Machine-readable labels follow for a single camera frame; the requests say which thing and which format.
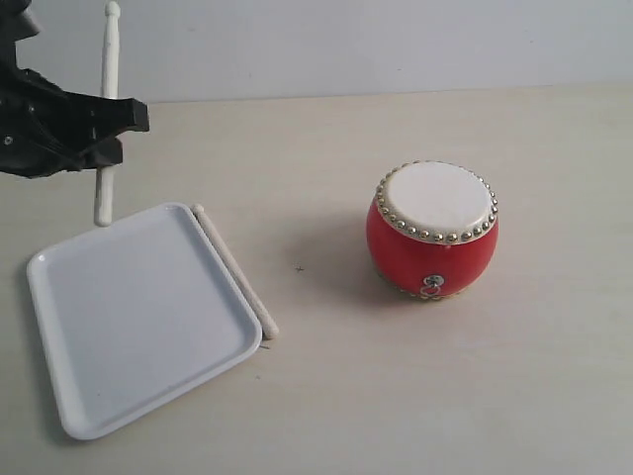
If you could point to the white drumstick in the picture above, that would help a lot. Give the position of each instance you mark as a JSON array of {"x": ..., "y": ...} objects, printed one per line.
[
  {"x": 270, "y": 328},
  {"x": 104, "y": 186}
]

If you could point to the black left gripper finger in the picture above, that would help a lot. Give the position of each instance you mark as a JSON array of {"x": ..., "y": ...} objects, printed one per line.
[
  {"x": 106, "y": 153},
  {"x": 95, "y": 119}
]

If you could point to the small red drum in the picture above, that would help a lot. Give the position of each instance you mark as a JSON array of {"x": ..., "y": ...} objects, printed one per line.
[{"x": 432, "y": 228}]

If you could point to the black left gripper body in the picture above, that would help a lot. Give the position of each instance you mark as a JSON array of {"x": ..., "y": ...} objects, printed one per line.
[{"x": 44, "y": 129}]

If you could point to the white plastic tray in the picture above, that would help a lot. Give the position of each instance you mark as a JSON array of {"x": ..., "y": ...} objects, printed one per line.
[{"x": 134, "y": 315}]

